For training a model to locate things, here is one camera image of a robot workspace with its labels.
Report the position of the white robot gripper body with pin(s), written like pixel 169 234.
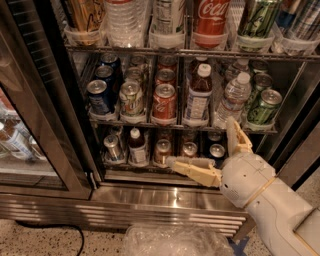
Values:
pixel 246 178

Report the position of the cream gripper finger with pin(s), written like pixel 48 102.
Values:
pixel 201 170
pixel 237 140

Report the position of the blue label plastic bottle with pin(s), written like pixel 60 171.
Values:
pixel 199 94

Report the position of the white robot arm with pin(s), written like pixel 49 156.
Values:
pixel 287 224

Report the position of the front clear water bottle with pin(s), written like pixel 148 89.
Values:
pixel 232 103

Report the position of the small bottle bottom shelf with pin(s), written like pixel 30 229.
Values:
pixel 137 147

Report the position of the brown bottle behind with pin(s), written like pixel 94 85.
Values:
pixel 193 66

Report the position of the silver can bottom shelf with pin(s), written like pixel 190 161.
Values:
pixel 114 151

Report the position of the large Coca-Cola bottle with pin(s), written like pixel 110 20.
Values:
pixel 209 19

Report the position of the green can top shelf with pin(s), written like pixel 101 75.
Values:
pixel 257 18

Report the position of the steel fridge cabinet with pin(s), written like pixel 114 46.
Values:
pixel 122 194

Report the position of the white label bottle top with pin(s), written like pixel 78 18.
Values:
pixel 167 26

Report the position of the glass fridge door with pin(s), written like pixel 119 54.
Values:
pixel 25 89

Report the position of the clear bottle top shelf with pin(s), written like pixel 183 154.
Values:
pixel 125 22

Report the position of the gold can top shelf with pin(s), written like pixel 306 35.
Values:
pixel 84 19

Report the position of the blue Pepsi can bottom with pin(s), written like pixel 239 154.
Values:
pixel 217 151

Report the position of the front red soda can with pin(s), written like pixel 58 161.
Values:
pixel 164 105

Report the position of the red soda can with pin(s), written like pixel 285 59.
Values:
pixel 164 105
pixel 165 76

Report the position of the clear plastic bag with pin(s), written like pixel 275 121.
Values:
pixel 170 240

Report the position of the front white green can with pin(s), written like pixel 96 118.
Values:
pixel 132 102

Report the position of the front blue soda can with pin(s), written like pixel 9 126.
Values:
pixel 100 97

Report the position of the blue soda can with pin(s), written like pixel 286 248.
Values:
pixel 106 73
pixel 100 97

